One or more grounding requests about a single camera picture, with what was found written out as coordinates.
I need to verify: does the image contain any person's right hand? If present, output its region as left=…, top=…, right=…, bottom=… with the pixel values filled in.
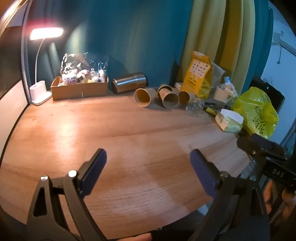
left=263, top=179, right=296, bottom=223

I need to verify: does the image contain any steel tumbler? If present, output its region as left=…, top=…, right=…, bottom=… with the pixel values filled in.
left=112, top=72, right=149, bottom=94

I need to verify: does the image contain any large brown paper cup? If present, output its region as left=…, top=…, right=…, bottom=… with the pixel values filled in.
left=134, top=87, right=158, bottom=108

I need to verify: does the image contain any yellow curtain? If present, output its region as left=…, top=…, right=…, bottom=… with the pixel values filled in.
left=179, top=0, right=256, bottom=93

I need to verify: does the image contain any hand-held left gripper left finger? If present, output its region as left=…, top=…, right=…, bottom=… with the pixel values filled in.
left=26, top=148, right=108, bottom=241

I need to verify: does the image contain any yellow plastic bag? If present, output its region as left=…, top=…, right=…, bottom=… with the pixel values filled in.
left=232, top=87, right=280, bottom=140

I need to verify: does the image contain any cardboard box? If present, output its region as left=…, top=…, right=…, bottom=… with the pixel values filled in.
left=50, top=76, right=109, bottom=101

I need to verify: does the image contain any grey paper bag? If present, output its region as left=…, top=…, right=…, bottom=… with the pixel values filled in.
left=210, top=62, right=226, bottom=93

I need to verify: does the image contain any tissue box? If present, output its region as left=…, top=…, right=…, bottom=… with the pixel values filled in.
left=215, top=108, right=244, bottom=133

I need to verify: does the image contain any yellow and black tool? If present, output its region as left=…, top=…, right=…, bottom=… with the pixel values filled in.
left=204, top=105, right=219, bottom=116

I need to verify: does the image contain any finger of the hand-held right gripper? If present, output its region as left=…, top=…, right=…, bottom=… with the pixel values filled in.
left=251, top=133, right=286, bottom=160
left=236, top=137, right=258, bottom=160

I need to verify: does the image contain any white desk lamp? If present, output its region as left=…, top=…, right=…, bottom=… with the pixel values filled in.
left=29, top=27, right=64, bottom=106

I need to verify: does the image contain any crumpled clear plastic bottle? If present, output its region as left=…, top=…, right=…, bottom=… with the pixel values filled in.
left=186, top=98, right=207, bottom=117

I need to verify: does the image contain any yellow paper bag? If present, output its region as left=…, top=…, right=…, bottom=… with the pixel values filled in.
left=180, top=51, right=213, bottom=98

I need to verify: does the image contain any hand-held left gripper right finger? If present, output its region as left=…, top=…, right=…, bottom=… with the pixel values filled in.
left=190, top=149, right=271, bottom=241

